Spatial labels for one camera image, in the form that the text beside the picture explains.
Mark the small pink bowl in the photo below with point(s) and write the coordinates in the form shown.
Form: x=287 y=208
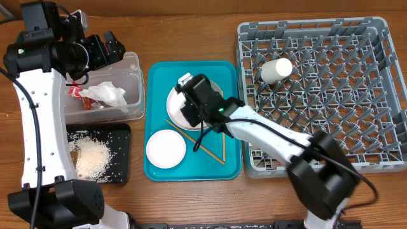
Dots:
x=165 y=149

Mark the food scraps rice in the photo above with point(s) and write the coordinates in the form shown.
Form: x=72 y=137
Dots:
x=90 y=157

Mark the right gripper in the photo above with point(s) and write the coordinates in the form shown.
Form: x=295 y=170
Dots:
x=187 y=111

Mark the black tray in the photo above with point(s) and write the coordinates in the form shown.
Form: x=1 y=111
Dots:
x=121 y=143

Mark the white napkin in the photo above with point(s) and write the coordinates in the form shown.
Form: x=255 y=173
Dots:
x=107 y=95

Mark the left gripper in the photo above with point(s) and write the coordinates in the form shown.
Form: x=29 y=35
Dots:
x=100 y=56

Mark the wooden chopstick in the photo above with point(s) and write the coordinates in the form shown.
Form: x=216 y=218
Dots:
x=224 y=147

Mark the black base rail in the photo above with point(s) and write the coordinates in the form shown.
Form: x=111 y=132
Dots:
x=281 y=224

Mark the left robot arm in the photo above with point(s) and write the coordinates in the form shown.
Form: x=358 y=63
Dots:
x=52 y=195

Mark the pink plate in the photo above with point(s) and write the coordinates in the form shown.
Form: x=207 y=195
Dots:
x=174 y=104

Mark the teal plastic tray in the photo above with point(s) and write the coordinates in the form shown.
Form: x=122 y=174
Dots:
x=195 y=166

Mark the grey-white bowl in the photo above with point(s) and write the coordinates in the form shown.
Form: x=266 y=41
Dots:
x=216 y=87

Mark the clear plastic bin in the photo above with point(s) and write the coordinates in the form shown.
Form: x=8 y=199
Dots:
x=125 y=74

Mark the white cup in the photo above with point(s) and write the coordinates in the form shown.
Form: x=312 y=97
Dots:
x=276 y=70

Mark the red snack wrapper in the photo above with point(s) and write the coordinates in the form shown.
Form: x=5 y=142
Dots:
x=87 y=103

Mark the grey plastic dish rack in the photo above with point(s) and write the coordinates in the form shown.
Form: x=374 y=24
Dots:
x=346 y=81

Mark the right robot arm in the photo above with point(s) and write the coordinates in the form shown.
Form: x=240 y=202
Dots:
x=322 y=176

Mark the wooden chopstick diagonal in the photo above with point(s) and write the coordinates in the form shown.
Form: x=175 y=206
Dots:
x=192 y=140

